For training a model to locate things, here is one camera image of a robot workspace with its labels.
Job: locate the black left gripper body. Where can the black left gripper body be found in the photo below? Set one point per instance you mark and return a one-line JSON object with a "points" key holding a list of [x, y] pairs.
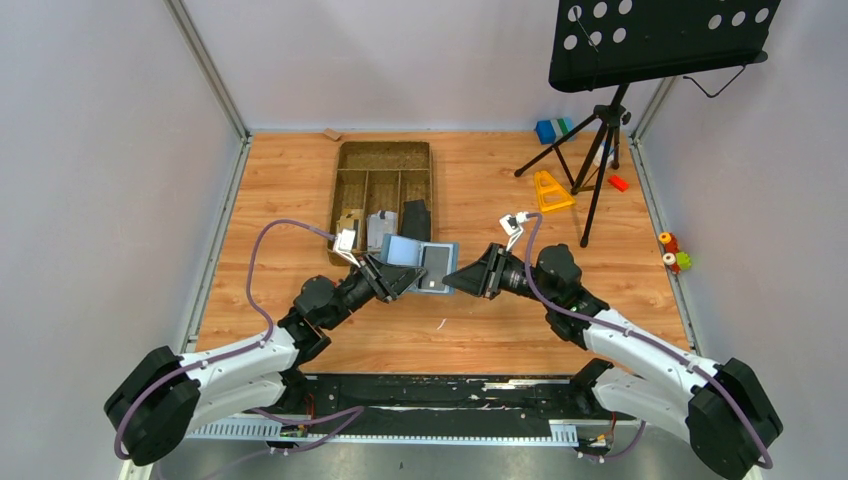
{"points": [[370, 283]]}

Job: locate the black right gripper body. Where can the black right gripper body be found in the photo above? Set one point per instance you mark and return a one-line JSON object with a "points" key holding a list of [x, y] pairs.
{"points": [[504, 275]]}

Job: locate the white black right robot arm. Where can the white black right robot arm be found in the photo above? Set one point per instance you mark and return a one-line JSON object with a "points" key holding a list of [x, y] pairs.
{"points": [[721, 410]]}

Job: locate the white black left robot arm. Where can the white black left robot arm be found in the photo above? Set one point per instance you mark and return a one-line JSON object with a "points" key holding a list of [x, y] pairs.
{"points": [[169, 395]]}

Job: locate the white card in tray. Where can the white card in tray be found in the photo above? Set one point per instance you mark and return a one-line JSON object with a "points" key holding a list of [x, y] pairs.
{"points": [[380, 224]]}

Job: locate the tan cards in tray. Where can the tan cards in tray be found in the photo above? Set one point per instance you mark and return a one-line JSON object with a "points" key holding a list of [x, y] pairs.
{"points": [[353, 219]]}

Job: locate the black wallet in tray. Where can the black wallet in tray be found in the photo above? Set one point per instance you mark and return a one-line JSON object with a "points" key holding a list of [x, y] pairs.
{"points": [[416, 221]]}

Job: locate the yellow triangular toy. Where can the yellow triangular toy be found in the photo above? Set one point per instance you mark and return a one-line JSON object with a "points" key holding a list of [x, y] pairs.
{"points": [[550, 194]]}

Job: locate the woven compartment tray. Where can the woven compartment tray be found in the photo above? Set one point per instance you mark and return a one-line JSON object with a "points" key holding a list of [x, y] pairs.
{"points": [[382, 175]]}

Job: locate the red block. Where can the red block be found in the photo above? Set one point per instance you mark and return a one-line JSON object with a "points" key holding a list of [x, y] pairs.
{"points": [[618, 183]]}

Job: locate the blue green block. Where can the blue green block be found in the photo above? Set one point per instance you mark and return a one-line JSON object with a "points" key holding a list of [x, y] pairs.
{"points": [[550, 131]]}

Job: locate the small cardboard scrap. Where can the small cardboard scrap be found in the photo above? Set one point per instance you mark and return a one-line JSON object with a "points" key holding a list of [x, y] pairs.
{"points": [[332, 134]]}

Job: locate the colourful toy stack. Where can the colourful toy stack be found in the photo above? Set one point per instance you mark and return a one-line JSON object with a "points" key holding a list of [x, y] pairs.
{"points": [[674, 258]]}

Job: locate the black music stand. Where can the black music stand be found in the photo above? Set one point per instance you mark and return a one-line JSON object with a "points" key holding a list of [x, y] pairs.
{"points": [[600, 44]]}

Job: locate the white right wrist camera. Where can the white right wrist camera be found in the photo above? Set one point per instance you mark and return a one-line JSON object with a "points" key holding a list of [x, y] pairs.
{"points": [[513, 226]]}

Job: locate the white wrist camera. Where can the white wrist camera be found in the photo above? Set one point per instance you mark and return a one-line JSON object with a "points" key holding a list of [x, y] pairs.
{"points": [[343, 245], [513, 226]]}

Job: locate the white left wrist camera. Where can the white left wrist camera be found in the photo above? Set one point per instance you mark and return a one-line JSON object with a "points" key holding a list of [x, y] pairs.
{"points": [[343, 245]]}

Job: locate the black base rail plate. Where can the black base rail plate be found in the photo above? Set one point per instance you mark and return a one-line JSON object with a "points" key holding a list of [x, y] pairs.
{"points": [[488, 406]]}

